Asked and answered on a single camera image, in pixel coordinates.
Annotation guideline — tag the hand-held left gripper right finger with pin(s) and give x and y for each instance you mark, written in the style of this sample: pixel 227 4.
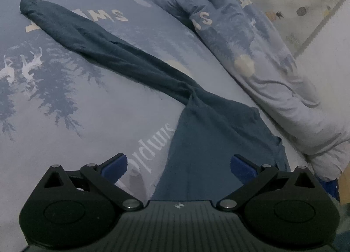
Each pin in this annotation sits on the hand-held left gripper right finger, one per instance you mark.
pixel 242 168

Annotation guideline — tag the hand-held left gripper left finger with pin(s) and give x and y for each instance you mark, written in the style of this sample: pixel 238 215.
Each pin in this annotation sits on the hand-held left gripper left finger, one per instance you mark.
pixel 116 167

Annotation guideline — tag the dark teal garment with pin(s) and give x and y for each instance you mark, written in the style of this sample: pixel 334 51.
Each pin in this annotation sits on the dark teal garment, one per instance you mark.
pixel 218 131

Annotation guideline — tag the light blue printed bed sheet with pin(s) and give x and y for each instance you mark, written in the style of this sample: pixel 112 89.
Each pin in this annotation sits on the light blue printed bed sheet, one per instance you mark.
pixel 82 118

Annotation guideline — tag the light blue printed duvet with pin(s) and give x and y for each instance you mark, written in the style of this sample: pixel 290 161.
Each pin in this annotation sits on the light blue printed duvet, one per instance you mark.
pixel 259 49

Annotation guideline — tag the wooden bed frame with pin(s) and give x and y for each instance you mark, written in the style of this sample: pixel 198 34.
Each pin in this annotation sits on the wooden bed frame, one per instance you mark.
pixel 345 183

